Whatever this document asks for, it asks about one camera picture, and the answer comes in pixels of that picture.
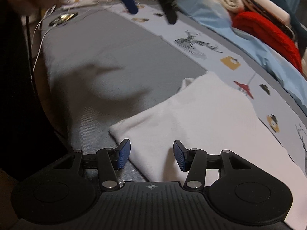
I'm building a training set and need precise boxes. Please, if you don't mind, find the grey patterned bed sheet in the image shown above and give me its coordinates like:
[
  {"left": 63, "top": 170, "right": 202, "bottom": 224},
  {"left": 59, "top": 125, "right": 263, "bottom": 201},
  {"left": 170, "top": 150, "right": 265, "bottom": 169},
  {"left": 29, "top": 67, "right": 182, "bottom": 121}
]
[{"left": 42, "top": 3, "right": 306, "bottom": 176}]

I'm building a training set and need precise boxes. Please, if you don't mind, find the light blue duvet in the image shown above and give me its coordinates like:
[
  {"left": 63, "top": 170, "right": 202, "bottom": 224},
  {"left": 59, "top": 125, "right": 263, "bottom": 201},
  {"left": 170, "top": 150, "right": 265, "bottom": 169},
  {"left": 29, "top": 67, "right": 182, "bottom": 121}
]
[{"left": 176, "top": 0, "right": 306, "bottom": 113}]

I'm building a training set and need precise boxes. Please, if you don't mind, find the white folded cloth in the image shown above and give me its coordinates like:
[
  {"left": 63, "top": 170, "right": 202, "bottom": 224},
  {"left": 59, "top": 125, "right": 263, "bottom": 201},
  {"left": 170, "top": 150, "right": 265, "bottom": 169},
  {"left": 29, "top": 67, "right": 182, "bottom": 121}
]
[{"left": 254, "top": 0, "right": 290, "bottom": 26}]

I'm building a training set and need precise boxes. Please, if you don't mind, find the red knitted blanket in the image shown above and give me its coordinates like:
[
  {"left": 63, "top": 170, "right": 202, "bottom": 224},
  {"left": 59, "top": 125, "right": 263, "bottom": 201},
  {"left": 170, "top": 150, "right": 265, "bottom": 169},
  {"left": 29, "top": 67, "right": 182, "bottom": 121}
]
[{"left": 232, "top": 11, "right": 302, "bottom": 73}]

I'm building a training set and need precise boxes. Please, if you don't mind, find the dark teal shark plush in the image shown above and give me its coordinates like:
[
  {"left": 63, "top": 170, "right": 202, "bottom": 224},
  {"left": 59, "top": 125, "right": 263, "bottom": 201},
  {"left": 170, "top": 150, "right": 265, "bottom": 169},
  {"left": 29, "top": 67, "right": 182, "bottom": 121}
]
[{"left": 270, "top": 0, "right": 306, "bottom": 56}]

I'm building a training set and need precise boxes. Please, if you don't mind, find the white charging cable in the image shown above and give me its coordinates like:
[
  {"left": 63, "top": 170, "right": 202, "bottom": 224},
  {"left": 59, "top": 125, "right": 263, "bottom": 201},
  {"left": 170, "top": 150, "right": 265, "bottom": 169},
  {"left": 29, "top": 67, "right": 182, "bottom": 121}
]
[{"left": 32, "top": 3, "right": 58, "bottom": 71}]

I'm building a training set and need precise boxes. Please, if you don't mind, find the white t-shirt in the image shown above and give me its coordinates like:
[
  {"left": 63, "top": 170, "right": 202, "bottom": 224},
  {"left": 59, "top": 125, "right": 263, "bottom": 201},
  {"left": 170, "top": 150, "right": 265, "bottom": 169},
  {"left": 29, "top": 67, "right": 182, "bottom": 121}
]
[{"left": 109, "top": 72, "right": 306, "bottom": 229}]

